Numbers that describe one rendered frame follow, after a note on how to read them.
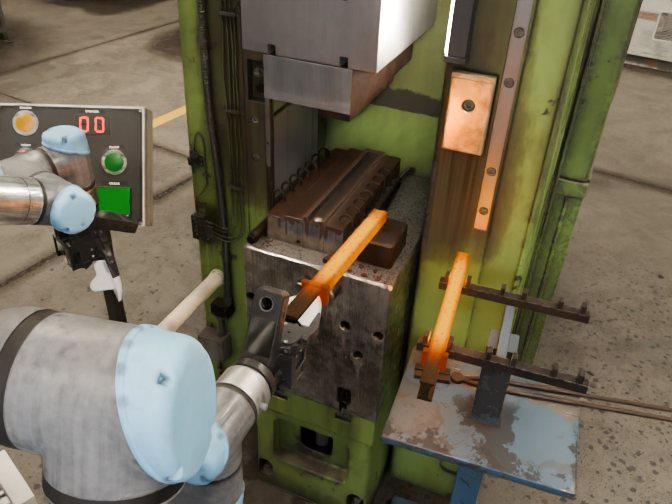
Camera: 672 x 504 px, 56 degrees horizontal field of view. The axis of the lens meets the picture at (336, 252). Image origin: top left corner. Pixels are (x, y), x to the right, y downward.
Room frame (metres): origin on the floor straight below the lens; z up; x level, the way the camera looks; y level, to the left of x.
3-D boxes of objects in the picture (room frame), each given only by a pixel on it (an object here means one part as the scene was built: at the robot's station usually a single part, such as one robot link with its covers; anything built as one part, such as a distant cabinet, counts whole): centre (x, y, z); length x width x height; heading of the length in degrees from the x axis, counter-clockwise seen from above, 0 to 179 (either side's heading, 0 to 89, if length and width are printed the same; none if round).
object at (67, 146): (1.05, 0.50, 1.23); 0.09 x 0.08 x 0.11; 144
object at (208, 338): (1.52, 0.37, 0.36); 0.09 x 0.07 x 0.12; 69
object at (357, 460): (1.46, -0.05, 0.23); 0.55 x 0.37 x 0.47; 159
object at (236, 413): (0.54, 0.15, 1.12); 0.11 x 0.08 x 0.09; 159
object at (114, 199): (1.28, 0.52, 1.01); 0.07 x 0.05 x 0.07; 94
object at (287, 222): (1.47, 0.00, 0.96); 0.42 x 0.20 x 0.09; 159
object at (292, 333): (0.68, 0.09, 1.11); 0.12 x 0.08 x 0.09; 159
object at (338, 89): (1.47, 0.00, 1.32); 0.42 x 0.20 x 0.10; 159
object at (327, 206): (1.46, -0.02, 0.99); 0.42 x 0.05 x 0.01; 159
